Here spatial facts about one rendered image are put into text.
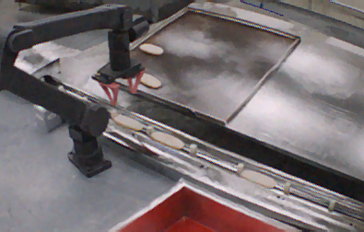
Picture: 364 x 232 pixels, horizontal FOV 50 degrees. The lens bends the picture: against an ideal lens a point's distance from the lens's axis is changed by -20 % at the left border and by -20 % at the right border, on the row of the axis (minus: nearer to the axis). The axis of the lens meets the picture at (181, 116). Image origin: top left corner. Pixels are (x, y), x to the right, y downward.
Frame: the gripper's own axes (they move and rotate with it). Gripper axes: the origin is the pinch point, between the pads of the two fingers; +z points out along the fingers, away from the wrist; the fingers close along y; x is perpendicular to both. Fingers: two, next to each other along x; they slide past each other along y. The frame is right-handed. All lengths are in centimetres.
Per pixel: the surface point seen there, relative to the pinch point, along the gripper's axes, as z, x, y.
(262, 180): 7.1, -44.5, -1.3
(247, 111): 3.4, -28.1, 16.7
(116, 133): 6.9, -3.2, -6.9
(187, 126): 11.1, -12.0, 11.4
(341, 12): 77, 52, 370
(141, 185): 11.1, -19.1, -15.1
